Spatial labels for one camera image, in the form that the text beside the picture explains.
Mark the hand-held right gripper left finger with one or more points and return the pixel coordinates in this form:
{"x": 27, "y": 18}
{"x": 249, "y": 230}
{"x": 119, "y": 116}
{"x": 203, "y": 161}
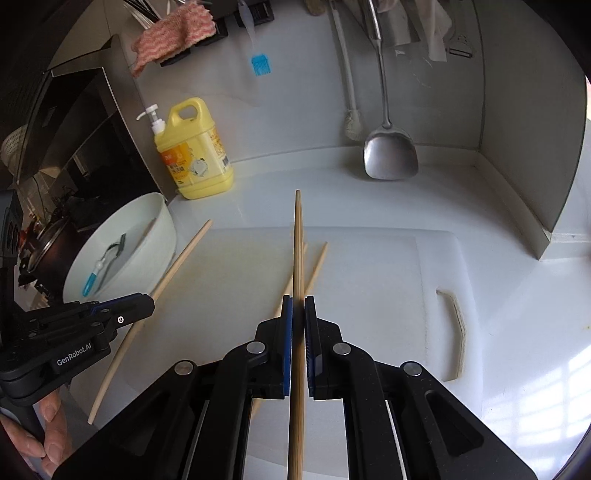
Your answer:
{"x": 287, "y": 341}

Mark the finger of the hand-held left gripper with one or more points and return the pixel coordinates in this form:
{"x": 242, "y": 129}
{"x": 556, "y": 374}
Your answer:
{"x": 134, "y": 307}

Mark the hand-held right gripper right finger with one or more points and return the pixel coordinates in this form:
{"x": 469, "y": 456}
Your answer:
{"x": 310, "y": 341}

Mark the white round bowl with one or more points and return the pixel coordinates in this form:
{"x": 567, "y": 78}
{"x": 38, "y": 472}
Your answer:
{"x": 154, "y": 221}

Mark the person's left hand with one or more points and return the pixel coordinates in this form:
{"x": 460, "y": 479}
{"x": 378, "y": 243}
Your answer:
{"x": 57, "y": 429}

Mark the white plastic cutting board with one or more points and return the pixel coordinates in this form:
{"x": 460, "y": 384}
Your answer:
{"x": 369, "y": 300}

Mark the dark wok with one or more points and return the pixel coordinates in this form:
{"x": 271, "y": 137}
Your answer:
{"x": 51, "y": 249}

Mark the yellow detergent pump bottle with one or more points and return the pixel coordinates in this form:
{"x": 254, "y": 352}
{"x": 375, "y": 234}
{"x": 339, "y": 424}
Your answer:
{"x": 198, "y": 157}

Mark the metal spatula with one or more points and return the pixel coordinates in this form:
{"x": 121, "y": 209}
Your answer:
{"x": 390, "y": 157}

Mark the white plastic basket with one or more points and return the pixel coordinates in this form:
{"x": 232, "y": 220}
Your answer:
{"x": 11, "y": 145}

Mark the pink striped cloth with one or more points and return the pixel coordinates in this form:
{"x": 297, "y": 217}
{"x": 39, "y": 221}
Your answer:
{"x": 171, "y": 37}

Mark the blue silicone brush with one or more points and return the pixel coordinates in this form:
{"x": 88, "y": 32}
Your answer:
{"x": 262, "y": 65}

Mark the metal peeler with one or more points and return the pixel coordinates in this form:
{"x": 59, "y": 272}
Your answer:
{"x": 461, "y": 48}

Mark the grey hanging cloth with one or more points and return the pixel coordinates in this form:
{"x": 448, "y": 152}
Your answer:
{"x": 434, "y": 32}

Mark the black wall rack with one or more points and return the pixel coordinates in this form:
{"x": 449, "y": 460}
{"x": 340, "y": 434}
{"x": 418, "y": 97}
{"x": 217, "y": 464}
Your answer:
{"x": 258, "y": 11}

